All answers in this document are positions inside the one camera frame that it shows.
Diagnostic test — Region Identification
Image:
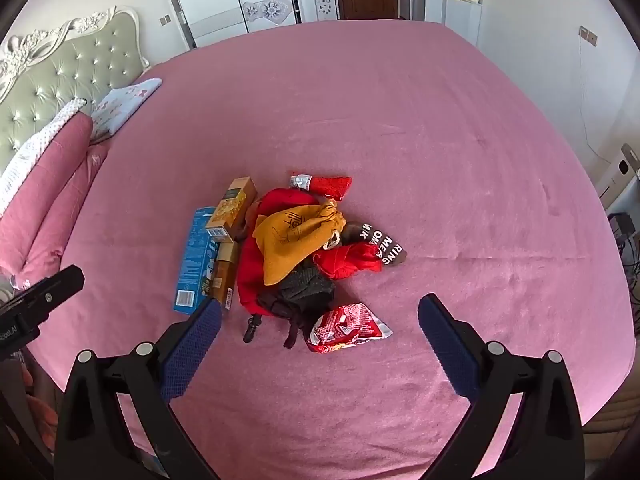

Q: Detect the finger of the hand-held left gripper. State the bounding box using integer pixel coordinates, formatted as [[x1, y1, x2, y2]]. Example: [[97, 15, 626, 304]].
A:
[[17, 265, 86, 322]]

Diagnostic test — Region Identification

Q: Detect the yellow snack box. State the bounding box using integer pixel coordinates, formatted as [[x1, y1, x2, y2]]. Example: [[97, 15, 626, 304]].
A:
[[206, 176, 259, 241]]

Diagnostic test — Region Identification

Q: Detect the black power strip with cables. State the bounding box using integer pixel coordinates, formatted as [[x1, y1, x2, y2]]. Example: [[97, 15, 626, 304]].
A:
[[607, 212, 640, 311]]

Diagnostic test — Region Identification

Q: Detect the red and white snack bag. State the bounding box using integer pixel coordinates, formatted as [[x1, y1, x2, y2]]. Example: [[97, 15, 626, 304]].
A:
[[306, 302, 393, 354]]

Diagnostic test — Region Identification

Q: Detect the white dotted cloth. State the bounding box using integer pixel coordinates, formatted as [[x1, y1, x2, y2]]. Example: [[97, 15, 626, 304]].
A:
[[0, 99, 93, 216]]

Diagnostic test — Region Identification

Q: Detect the brown sock with white print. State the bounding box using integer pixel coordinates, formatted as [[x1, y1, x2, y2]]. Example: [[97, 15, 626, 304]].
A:
[[340, 220, 408, 268]]

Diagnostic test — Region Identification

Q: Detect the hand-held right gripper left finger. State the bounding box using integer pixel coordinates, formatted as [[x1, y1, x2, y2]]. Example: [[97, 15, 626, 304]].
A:
[[54, 299, 223, 480]]

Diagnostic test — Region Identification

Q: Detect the red cloth bag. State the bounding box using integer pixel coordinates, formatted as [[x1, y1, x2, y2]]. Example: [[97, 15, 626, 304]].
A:
[[236, 187, 321, 345]]

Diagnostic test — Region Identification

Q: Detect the light blue printed pillow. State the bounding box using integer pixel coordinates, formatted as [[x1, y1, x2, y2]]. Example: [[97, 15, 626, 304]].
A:
[[90, 78, 163, 136]]

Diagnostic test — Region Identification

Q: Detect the amber slim box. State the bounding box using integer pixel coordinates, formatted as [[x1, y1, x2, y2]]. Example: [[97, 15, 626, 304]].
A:
[[209, 241, 240, 311]]

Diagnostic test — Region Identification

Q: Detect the white wall shelf unit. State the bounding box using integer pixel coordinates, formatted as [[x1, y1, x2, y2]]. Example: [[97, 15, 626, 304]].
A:
[[440, 0, 486, 48]]

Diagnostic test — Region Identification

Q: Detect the red snack bar wrapper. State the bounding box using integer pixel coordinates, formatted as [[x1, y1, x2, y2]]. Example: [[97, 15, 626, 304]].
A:
[[289, 174, 353, 202]]

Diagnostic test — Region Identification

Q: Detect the white wardrobe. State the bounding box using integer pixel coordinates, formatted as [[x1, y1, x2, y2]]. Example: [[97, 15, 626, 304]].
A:
[[159, 0, 298, 50]]

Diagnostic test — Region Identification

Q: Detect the beige cushioned seat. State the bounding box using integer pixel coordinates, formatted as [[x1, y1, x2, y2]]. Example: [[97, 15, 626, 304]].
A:
[[580, 385, 640, 461]]

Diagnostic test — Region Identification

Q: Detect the orange-brown sock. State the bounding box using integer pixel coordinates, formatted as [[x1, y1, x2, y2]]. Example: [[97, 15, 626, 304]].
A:
[[236, 201, 263, 241]]

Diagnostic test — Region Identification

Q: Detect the dark grey ribbed sock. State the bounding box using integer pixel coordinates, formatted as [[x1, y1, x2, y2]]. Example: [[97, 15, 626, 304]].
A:
[[277, 266, 336, 311]]

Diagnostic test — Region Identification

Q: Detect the thin wall cable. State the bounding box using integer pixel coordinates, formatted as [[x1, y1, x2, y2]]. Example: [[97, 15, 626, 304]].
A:
[[580, 35, 616, 161]]

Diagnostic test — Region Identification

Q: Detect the dark maroon sock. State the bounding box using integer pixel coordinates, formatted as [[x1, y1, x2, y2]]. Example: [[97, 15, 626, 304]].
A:
[[257, 292, 321, 350]]

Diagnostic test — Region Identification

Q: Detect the small white cabinet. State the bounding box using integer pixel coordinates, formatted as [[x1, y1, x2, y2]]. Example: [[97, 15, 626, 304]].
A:
[[295, 0, 341, 23]]

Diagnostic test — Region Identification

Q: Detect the green tufted headboard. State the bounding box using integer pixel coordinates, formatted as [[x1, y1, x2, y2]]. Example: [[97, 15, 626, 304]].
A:
[[0, 6, 151, 171]]

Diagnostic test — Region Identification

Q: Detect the pink bed sheet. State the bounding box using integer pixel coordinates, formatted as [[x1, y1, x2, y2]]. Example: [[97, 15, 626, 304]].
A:
[[30, 19, 637, 480]]

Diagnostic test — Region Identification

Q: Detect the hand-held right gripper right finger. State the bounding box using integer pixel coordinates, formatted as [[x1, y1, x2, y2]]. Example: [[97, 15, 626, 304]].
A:
[[418, 294, 586, 480]]

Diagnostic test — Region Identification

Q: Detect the blue printed box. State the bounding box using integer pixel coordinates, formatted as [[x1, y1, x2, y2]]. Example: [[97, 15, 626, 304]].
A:
[[172, 207, 221, 316]]

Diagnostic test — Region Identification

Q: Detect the yellow drawstring pouch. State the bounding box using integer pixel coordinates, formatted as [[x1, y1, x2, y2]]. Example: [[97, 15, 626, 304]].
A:
[[252, 199, 346, 286]]

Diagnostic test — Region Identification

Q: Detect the pink pillow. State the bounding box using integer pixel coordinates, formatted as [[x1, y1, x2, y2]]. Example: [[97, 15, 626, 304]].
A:
[[0, 112, 93, 271], [15, 142, 111, 286]]

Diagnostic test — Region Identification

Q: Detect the red sock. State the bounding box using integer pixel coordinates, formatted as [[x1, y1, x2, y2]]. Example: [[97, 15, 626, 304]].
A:
[[314, 242, 383, 281]]

